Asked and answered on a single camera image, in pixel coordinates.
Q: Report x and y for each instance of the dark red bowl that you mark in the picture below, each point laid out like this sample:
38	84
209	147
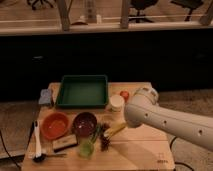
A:
84	124

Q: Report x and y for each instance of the small red tomato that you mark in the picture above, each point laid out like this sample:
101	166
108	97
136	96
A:
125	95

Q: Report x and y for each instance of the bunch of dark grapes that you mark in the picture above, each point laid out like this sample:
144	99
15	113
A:
104	141

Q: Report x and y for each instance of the black office chair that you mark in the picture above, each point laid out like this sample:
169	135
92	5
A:
141	5

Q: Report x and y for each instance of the orange plastic bowl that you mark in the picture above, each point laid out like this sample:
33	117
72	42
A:
55	126

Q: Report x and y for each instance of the black spoon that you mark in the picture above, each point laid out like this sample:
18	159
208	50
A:
42	157

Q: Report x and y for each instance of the green vegetable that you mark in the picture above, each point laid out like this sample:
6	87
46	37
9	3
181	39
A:
96	133

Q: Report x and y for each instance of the green plastic tray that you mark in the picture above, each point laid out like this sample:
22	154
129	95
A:
83	91

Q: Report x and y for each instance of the green plastic cup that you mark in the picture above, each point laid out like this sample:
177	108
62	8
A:
86	149

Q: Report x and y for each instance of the yellow banana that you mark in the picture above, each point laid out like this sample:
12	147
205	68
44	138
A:
114	130

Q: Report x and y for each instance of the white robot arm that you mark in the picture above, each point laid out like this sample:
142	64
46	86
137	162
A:
143	108

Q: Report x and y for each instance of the white paper cup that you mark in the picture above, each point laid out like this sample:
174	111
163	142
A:
116	102

